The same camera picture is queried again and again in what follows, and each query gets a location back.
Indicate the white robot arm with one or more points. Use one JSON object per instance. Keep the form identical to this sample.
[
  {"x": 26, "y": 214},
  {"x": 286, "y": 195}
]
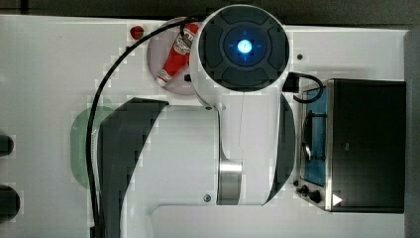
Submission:
[{"x": 234, "y": 147}]

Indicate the red ketchup bottle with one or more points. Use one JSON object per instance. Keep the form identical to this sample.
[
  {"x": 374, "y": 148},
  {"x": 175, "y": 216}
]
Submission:
[{"x": 178, "y": 55}]

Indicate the grey round plate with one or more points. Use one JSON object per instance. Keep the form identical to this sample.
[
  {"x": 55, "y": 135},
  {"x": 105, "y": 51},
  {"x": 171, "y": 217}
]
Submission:
[{"x": 157, "y": 53}]

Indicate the red strawberry toy top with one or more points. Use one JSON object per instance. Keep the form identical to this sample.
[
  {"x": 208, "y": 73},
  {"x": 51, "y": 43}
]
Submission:
[{"x": 137, "y": 32}]

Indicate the black toaster oven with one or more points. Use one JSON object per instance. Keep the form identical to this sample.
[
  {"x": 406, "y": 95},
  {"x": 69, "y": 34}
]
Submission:
[{"x": 351, "y": 151}]

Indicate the black round object upper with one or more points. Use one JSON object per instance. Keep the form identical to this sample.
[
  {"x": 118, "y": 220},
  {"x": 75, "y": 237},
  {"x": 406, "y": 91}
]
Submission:
[{"x": 6, "y": 145}]

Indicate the black round object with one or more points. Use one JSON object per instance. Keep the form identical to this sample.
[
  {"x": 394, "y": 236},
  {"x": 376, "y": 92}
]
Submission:
[
  {"x": 6, "y": 145},
  {"x": 9, "y": 203}
]

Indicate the black round object lower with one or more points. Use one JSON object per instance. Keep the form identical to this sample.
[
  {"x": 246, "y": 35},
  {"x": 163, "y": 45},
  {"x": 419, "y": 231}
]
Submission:
[{"x": 9, "y": 203}]

